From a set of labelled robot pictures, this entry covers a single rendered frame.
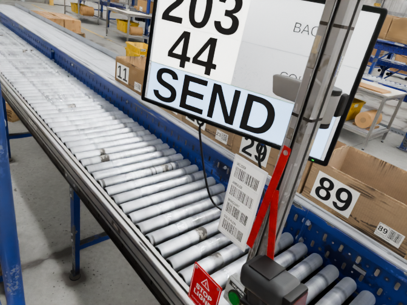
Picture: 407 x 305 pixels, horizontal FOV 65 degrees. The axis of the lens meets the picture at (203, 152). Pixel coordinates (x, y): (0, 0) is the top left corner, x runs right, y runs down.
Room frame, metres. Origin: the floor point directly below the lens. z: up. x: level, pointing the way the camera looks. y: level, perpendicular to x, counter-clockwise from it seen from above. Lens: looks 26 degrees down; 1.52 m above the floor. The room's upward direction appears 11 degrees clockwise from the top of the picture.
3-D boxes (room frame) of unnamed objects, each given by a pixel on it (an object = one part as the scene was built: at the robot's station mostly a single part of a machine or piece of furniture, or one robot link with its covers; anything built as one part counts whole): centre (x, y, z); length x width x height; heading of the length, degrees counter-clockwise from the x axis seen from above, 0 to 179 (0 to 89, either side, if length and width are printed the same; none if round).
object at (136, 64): (2.16, 0.47, 0.96); 0.39 x 0.29 x 0.17; 46
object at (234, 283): (0.50, -0.13, 0.95); 0.07 x 0.03 x 0.07; 45
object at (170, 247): (0.98, -0.08, 0.72); 0.52 x 0.05 x 0.05; 135
